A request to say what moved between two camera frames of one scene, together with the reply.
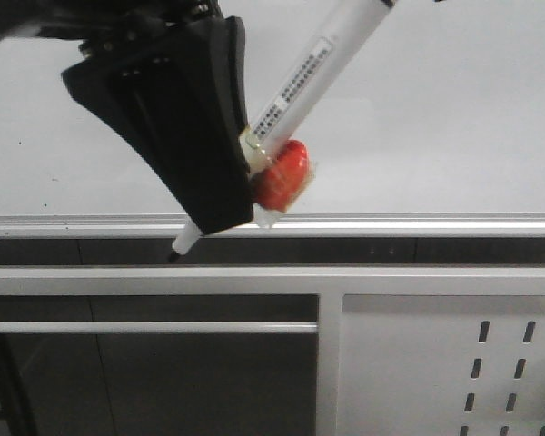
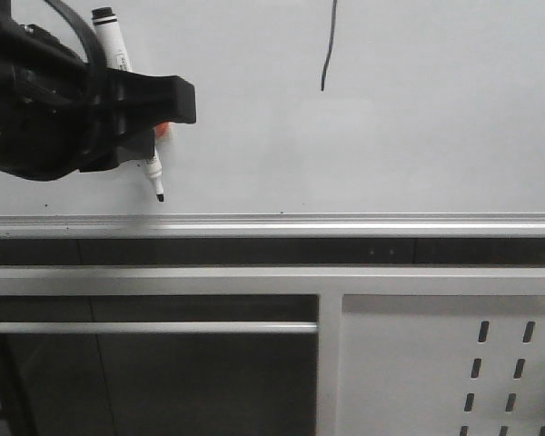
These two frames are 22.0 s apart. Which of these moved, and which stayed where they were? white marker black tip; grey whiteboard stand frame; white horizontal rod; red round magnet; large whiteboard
Moved: white marker black tip; red round magnet
Stayed: grey whiteboard stand frame; large whiteboard; white horizontal rod
